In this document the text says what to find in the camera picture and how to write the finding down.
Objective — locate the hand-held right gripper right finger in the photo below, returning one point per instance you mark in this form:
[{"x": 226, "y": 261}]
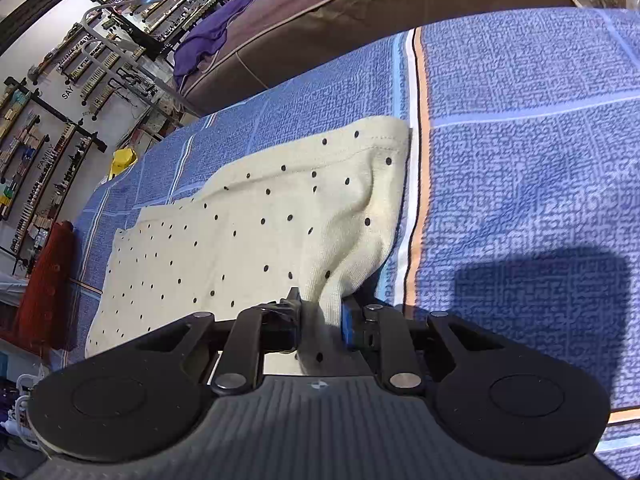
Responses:
[{"x": 347, "y": 330}]

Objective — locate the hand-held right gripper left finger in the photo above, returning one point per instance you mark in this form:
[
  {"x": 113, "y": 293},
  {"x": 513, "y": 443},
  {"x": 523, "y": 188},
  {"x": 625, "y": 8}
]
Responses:
[{"x": 294, "y": 330}]

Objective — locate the cream polka-dot shirt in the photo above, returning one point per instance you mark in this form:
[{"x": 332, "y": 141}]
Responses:
[{"x": 240, "y": 240}]

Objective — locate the blue checked bedsheet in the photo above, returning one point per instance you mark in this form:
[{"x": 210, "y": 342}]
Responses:
[{"x": 525, "y": 170}]

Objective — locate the yellow bag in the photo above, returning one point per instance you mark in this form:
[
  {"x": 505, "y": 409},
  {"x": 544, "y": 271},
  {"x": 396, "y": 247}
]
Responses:
[{"x": 122, "y": 162}]

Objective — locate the dark red pillow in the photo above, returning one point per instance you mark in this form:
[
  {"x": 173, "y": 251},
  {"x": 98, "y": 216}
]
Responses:
[{"x": 47, "y": 285}]

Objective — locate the purple blanket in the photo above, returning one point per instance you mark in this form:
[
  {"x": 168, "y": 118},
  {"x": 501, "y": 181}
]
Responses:
[{"x": 210, "y": 35}]

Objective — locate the brown covered bed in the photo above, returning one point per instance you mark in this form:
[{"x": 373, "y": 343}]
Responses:
[{"x": 340, "y": 15}]

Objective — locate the metal stand frame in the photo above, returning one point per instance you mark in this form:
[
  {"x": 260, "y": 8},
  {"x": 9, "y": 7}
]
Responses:
[{"x": 125, "y": 52}]

